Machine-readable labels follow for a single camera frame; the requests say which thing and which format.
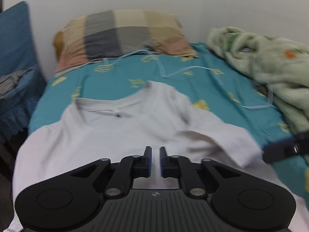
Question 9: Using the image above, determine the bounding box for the grey garment on chair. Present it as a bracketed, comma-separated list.
[1, 68, 33, 100]

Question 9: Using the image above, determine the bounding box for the blue covered sofa chair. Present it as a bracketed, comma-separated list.
[1, 2, 46, 143]

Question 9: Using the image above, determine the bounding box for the white t-shirt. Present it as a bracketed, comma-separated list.
[8, 81, 308, 231]

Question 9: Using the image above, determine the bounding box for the plaid pillow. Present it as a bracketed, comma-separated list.
[53, 9, 198, 77]

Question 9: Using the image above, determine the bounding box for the white charging cable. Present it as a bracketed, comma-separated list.
[101, 49, 275, 109]

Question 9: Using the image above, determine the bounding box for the teal patterned bed sheet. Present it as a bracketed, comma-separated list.
[27, 42, 309, 203]

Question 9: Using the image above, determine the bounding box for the green fleece blanket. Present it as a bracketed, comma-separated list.
[207, 27, 308, 133]

